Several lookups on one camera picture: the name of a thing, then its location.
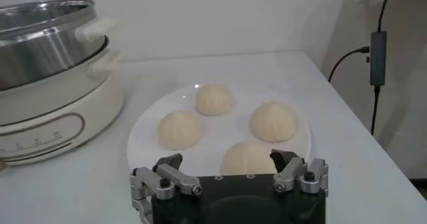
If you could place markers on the stainless steel steamer basket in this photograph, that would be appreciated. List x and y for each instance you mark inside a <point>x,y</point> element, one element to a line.
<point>40,55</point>

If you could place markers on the white round plate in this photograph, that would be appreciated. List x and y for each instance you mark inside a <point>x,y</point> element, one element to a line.
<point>217,135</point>

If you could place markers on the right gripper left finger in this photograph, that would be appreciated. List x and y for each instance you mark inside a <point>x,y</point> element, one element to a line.
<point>166,180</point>

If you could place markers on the black adapter box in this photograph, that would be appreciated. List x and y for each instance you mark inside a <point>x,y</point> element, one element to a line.
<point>378,58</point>

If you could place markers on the cream electric cooker base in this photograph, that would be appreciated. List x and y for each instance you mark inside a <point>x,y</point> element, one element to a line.
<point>83,112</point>

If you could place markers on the white steamed baozi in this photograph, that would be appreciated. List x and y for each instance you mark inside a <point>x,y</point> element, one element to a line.
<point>179,129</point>
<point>213,99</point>
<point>273,121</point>
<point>247,160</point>

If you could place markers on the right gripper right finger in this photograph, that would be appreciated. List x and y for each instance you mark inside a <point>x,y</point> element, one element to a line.
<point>300,178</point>

